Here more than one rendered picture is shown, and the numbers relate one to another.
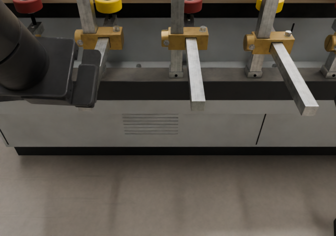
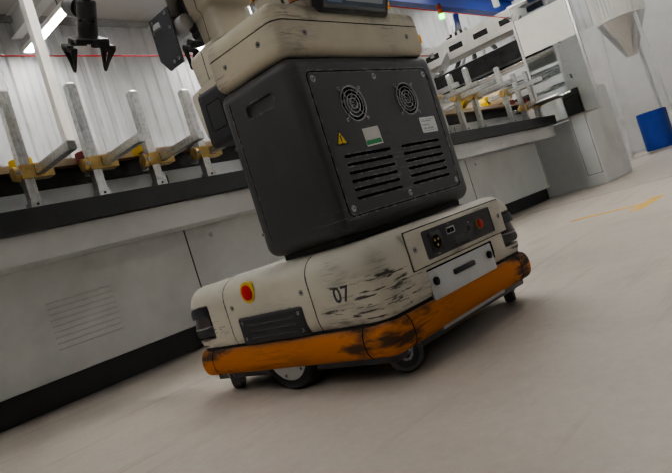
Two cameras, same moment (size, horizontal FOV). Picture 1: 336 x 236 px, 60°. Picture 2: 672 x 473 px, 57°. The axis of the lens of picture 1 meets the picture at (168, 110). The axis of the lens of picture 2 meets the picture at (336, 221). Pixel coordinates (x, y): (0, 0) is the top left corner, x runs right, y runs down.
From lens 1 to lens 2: 2.02 m
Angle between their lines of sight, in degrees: 60
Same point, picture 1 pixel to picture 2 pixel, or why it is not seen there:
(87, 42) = (25, 171)
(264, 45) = (155, 156)
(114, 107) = (57, 246)
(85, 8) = (19, 144)
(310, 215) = not seen: hidden behind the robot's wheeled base
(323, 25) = (186, 173)
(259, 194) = not seen: hidden behind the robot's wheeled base
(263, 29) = (149, 146)
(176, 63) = (101, 182)
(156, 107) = (98, 237)
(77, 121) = not seen: outside the picture
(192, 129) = (137, 314)
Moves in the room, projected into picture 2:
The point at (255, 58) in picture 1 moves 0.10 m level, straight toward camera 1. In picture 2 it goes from (155, 168) to (160, 162)
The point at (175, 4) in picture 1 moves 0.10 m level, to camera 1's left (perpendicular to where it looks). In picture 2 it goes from (84, 134) to (58, 137)
